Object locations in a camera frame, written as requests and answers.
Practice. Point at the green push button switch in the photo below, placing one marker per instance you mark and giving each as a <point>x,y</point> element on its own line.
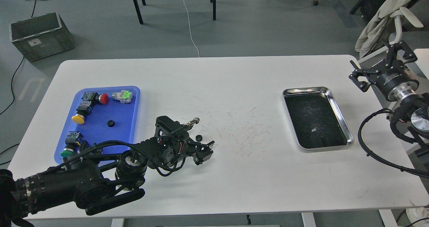
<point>72,142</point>

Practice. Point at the blue plastic tray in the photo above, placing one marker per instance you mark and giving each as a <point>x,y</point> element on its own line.
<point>114,121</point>

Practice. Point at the beige cloth on chair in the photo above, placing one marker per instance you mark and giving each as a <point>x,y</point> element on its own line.
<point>376,25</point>

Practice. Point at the grey plastic crate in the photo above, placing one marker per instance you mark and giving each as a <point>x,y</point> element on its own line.
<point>41,36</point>

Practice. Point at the black table leg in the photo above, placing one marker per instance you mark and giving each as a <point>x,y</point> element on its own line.
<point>137,10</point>

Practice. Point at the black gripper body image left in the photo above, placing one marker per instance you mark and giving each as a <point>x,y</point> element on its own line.
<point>170,145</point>

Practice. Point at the white office chair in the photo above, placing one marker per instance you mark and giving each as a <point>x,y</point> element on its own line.
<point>416,23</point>

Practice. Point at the image-left gripper finger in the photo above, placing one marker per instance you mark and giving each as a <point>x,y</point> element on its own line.
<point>201,147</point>
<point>201,156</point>

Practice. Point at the steel tray with black mat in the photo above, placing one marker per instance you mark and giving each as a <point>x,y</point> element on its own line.
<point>317,120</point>

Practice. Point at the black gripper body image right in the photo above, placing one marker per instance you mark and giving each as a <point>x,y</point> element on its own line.
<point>395,83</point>

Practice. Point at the grey switch with green tab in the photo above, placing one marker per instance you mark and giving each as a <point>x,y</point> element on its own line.
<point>124,96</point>

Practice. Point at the yellow push button switch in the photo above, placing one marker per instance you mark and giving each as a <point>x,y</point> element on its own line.
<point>84,108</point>

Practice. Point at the red mushroom push button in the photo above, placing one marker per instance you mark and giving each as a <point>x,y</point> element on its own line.
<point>95,98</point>

